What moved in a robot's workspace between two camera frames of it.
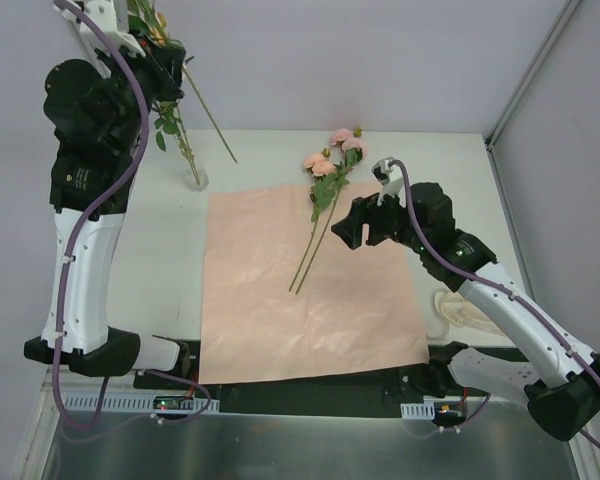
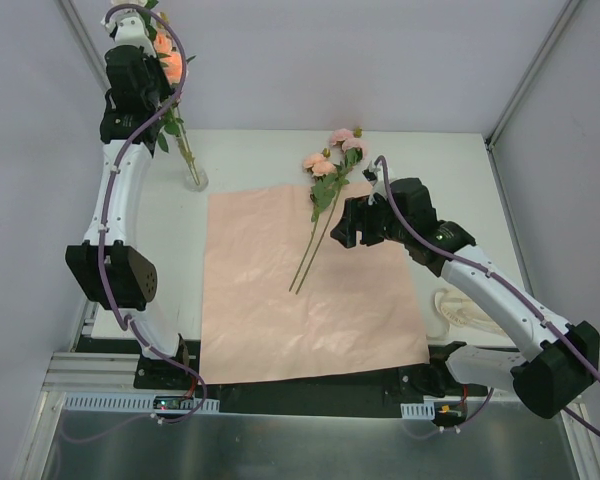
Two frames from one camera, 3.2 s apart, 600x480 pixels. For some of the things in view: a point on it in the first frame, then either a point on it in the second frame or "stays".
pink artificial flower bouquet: [329, 172] stays
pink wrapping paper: [355, 308] stays
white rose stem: [153, 24] → [149, 7]
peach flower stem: [171, 122] stays
